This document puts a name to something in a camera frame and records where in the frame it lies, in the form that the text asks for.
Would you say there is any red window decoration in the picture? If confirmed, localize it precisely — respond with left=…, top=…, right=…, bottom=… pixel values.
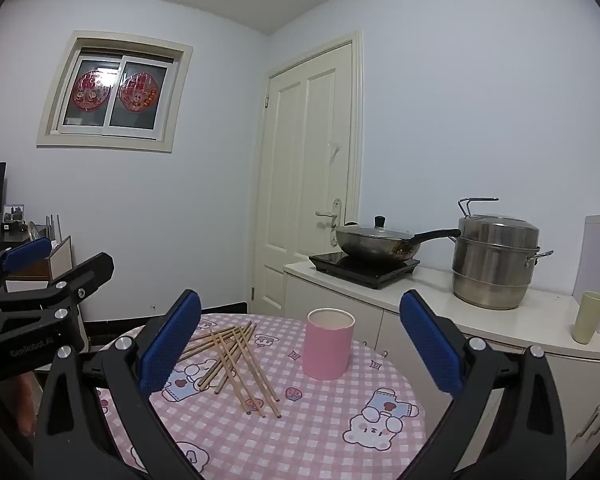
left=72, top=71, right=108, bottom=111
left=119, top=72, right=158, bottom=110

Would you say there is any pink checked tablecloth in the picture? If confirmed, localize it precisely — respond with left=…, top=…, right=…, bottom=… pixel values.
left=95, top=312, right=428, bottom=480

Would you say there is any metal door handle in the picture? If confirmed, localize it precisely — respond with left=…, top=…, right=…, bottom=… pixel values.
left=315, top=197, right=345, bottom=248

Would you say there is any bunch of wooden chopsticks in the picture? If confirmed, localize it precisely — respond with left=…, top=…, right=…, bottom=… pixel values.
left=177, top=321, right=282, bottom=420

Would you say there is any plain cardboard box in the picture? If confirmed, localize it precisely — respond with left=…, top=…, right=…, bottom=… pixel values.
left=5, top=235, right=74, bottom=293

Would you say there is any pink cup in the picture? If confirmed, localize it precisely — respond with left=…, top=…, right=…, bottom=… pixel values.
left=301, top=307, right=356, bottom=382

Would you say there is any metal cabinet handle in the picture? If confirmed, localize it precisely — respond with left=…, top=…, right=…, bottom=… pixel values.
left=571, top=402, right=600, bottom=445

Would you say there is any white kitchen cabinet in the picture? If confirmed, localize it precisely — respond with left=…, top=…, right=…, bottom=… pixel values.
left=282, top=260, right=600, bottom=480

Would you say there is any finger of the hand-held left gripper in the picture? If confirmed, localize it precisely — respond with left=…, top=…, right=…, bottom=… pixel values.
left=0, top=252, right=116, bottom=322
left=0, top=237, right=53, bottom=297

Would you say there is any white framed window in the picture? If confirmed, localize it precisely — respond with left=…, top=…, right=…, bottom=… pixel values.
left=36, top=30, right=194, bottom=154

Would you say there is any wok with glass lid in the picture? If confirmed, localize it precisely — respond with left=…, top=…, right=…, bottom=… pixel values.
left=334, top=215, right=462, bottom=262

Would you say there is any black induction cooktop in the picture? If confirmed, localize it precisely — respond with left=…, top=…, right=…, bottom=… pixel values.
left=308, top=252, right=422, bottom=290

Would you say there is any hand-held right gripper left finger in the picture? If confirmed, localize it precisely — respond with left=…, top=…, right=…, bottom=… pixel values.
left=32, top=288, right=208, bottom=480

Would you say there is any pale green cup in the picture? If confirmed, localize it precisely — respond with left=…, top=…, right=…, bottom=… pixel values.
left=573, top=291, right=600, bottom=345

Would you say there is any grey metal rack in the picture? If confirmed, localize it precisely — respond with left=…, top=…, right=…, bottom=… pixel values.
left=27, top=214, right=62, bottom=247

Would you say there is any white door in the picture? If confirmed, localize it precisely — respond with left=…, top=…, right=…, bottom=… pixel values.
left=250, top=32, right=366, bottom=318

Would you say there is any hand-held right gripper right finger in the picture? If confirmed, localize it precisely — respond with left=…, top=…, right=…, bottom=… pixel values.
left=399, top=289, right=568, bottom=480

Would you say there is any steel steamer pot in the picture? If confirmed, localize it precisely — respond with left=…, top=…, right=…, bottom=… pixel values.
left=451, top=197, right=555, bottom=311

